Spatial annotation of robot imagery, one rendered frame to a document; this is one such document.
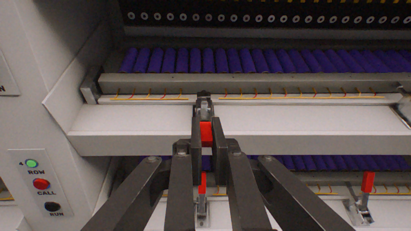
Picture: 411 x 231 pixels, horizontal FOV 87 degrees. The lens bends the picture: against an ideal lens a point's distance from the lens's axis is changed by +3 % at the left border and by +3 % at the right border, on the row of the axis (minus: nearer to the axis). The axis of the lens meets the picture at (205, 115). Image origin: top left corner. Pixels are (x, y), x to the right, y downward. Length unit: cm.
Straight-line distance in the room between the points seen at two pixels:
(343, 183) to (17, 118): 50
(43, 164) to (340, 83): 40
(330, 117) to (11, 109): 37
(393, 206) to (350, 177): 8
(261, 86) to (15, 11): 27
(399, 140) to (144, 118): 32
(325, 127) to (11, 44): 34
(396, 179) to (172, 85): 44
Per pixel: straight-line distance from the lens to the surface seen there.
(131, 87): 30
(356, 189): 51
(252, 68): 33
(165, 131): 26
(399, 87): 39
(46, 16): 29
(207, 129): 20
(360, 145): 34
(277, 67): 34
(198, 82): 29
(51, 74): 28
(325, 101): 33
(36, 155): 33
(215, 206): 41
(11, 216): 50
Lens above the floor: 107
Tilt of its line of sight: 29 degrees down
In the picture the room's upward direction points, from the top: 1 degrees clockwise
